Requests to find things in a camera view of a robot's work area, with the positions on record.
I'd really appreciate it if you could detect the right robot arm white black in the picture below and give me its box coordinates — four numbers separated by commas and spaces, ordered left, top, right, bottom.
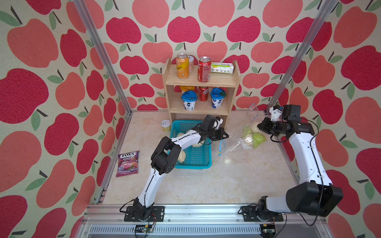
258, 105, 343, 217

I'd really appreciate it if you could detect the purple candy packet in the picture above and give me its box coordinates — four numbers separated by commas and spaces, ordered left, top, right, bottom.
116, 151, 140, 178

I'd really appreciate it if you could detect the left blue-lid yogurt cup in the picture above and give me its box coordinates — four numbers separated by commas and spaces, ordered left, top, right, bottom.
181, 90, 197, 111

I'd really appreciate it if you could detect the blue-lid yogurt cup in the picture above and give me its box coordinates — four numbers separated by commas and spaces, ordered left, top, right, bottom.
210, 88, 226, 109
181, 90, 197, 111

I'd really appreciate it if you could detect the green pear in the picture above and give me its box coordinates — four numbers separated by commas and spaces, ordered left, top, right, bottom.
242, 125, 253, 138
252, 132, 267, 148

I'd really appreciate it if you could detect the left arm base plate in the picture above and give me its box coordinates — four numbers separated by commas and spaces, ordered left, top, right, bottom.
124, 206, 165, 222

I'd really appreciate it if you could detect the right blue-lid yogurt cup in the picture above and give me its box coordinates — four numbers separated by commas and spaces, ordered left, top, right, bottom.
210, 88, 226, 109

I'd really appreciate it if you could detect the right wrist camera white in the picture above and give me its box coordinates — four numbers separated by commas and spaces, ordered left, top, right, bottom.
269, 105, 283, 122

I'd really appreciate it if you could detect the orange soda can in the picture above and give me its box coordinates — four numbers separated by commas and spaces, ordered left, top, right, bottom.
176, 53, 190, 79

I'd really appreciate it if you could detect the clear zip-top bag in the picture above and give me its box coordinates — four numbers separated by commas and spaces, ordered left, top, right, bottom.
247, 103, 267, 122
218, 122, 267, 156

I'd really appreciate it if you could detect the white green box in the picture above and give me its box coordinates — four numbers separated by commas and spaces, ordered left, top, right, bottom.
211, 62, 234, 74

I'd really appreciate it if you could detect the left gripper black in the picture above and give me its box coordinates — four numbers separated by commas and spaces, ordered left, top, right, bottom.
206, 127, 230, 141

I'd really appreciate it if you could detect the yellow cup lower shelf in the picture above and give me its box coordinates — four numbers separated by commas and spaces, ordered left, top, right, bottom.
180, 86, 195, 93

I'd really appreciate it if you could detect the red cola can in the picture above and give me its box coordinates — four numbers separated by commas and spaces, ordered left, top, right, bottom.
197, 57, 211, 82

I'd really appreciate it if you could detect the wooden two-tier shelf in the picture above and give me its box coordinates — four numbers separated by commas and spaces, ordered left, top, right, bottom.
161, 58, 242, 126

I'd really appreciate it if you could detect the teal plastic basket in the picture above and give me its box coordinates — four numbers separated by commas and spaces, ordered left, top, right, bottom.
170, 120, 212, 170

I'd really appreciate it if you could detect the small red can lower shelf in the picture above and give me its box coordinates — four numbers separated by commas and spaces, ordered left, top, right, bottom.
198, 86, 209, 102

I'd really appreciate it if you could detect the pink can behind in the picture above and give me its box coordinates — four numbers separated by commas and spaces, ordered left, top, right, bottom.
188, 55, 194, 72

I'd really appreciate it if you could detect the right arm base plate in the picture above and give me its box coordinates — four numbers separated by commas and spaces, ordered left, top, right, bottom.
237, 204, 284, 223

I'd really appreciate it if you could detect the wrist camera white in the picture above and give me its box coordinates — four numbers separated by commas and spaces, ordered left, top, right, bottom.
269, 105, 283, 122
213, 117, 223, 130

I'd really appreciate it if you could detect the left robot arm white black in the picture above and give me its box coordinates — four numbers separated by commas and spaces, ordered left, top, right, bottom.
120, 115, 229, 222

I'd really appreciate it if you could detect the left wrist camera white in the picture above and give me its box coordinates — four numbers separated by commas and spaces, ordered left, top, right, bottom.
213, 117, 223, 130

